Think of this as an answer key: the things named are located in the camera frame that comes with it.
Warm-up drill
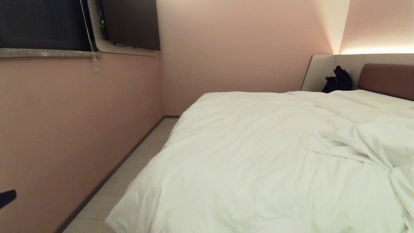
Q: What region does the pale headboard wall panel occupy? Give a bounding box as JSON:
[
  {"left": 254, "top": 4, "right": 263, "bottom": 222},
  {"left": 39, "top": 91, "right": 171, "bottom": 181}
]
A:
[{"left": 301, "top": 54, "right": 414, "bottom": 93}]

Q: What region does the white blind cord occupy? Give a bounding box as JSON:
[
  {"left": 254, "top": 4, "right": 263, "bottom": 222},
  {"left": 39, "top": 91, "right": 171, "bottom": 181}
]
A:
[{"left": 80, "top": 0, "right": 98, "bottom": 72}]

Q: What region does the white duvet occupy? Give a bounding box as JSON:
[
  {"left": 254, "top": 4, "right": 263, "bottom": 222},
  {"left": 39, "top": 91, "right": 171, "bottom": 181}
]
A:
[{"left": 105, "top": 90, "right": 414, "bottom": 233}]

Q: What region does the grey stone window sill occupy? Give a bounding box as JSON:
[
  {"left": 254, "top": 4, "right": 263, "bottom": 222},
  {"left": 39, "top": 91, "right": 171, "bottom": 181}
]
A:
[{"left": 0, "top": 48, "right": 102, "bottom": 58}]

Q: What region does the brown padded headboard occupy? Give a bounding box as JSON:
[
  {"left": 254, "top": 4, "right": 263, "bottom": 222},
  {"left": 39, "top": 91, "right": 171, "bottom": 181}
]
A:
[{"left": 358, "top": 63, "right": 414, "bottom": 101}]

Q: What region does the dark window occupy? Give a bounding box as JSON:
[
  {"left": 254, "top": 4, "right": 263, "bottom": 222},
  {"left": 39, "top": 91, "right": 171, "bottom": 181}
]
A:
[{"left": 0, "top": 0, "right": 96, "bottom": 51}]

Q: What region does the black wall television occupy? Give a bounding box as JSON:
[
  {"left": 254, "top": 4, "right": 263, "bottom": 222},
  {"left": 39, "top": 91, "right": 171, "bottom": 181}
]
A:
[{"left": 100, "top": 0, "right": 161, "bottom": 51}]

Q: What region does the black bag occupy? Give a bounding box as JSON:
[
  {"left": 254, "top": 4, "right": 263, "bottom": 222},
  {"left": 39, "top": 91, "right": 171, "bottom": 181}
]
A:
[{"left": 322, "top": 66, "right": 353, "bottom": 94}]

